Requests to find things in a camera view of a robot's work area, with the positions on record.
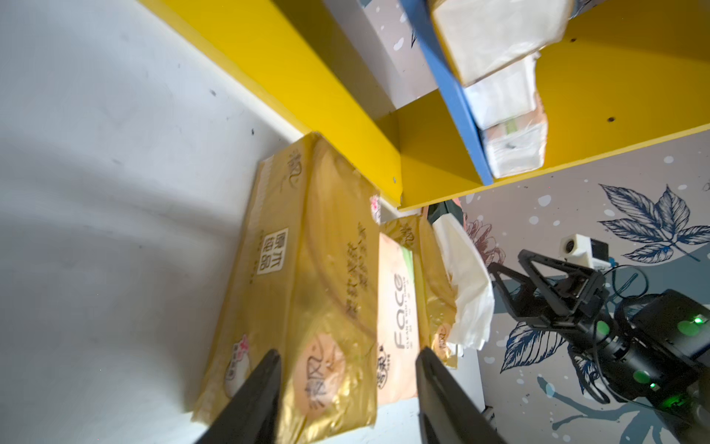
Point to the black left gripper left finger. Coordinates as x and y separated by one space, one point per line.
251 415

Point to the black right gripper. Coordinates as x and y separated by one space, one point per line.
571 306

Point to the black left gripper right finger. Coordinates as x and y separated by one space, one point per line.
447 414

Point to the white green tissue pack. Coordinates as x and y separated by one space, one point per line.
504 95

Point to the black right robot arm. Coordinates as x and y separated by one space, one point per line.
650 346

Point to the yellow shelf unit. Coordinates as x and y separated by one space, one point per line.
627 75

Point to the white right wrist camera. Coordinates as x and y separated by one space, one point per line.
584 251

